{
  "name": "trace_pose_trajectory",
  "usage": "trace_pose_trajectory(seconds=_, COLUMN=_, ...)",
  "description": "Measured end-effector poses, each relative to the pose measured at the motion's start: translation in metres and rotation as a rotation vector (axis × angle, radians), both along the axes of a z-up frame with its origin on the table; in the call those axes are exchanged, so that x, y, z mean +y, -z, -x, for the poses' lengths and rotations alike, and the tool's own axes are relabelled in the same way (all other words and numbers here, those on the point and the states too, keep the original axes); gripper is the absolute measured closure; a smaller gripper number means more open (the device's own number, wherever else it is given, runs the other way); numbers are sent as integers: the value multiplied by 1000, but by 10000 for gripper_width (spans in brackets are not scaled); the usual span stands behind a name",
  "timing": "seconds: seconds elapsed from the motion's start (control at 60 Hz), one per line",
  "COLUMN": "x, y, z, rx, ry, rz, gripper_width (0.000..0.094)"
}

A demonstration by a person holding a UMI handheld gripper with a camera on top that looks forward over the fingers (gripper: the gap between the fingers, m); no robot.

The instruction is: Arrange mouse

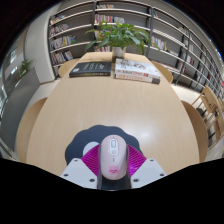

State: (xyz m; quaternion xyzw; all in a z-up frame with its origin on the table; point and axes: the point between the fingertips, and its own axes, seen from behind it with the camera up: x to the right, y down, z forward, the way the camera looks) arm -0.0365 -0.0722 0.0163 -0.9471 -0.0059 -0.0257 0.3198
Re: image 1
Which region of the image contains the round-backed wooden chair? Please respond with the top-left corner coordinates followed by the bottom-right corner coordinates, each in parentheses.
top-left (151, 60), bottom-right (174, 84)
top-left (180, 100), bottom-right (210, 163)
top-left (57, 58), bottom-right (81, 78)
top-left (15, 97), bottom-right (49, 164)

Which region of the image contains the dark cartoon-eyed mouse pad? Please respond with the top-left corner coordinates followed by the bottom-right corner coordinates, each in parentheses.
top-left (64, 124), bottom-right (144, 166)

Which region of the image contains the grey bookshelf unit with books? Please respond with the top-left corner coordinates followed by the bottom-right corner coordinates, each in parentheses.
top-left (48, 0), bottom-right (224, 98)

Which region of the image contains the black hardcover book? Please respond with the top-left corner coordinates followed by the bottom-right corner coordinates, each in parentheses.
top-left (69, 61), bottom-right (113, 79)

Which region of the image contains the pale pink computer mouse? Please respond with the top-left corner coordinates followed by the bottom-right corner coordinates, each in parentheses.
top-left (99, 134), bottom-right (128, 181)

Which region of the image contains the green potted plant white pot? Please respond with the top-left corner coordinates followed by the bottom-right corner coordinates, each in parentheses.
top-left (83, 20), bottom-right (158, 63)

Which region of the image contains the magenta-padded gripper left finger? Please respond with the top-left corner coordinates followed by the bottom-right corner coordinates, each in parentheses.
top-left (59, 143), bottom-right (102, 190)

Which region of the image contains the white-covered book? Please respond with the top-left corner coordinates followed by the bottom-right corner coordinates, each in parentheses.
top-left (114, 58), bottom-right (162, 80)

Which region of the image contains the book with red-lettered spine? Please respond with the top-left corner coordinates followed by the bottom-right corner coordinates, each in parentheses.
top-left (114, 73), bottom-right (161, 85)

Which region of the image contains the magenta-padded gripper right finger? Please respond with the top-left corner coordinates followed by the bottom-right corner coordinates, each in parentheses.
top-left (127, 143), bottom-right (167, 190)

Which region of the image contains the small green floor plant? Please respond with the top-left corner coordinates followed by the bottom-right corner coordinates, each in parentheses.
top-left (18, 58), bottom-right (34, 77)

